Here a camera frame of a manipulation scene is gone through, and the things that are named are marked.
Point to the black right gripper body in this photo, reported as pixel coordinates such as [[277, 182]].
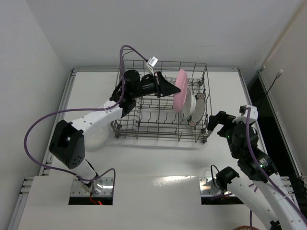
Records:
[[222, 122]]

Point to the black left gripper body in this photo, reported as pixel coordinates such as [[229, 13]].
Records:
[[158, 84]]

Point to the white plate with green rim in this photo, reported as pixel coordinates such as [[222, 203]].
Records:
[[200, 106]]

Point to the pink plate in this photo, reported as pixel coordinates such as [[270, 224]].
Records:
[[180, 97]]

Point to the white deep plate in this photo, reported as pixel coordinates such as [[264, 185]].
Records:
[[189, 105]]

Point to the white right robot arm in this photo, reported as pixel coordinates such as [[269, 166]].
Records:
[[274, 208]]

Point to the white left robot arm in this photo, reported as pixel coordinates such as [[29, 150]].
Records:
[[68, 140]]

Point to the brown rimmed bowl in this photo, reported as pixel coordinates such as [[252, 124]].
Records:
[[245, 227]]

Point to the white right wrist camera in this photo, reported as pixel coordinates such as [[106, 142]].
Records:
[[248, 115]]

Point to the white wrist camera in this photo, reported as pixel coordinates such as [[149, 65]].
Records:
[[150, 64], [248, 115]]

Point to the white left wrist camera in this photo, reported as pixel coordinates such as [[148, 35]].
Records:
[[150, 64]]

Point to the metal wire dish rack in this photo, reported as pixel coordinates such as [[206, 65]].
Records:
[[154, 117]]

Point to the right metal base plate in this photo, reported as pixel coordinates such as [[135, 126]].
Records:
[[209, 188]]

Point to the metal base plate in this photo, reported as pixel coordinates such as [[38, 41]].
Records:
[[100, 188], [209, 188]]

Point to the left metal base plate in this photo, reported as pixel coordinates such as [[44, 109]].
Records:
[[100, 188]]

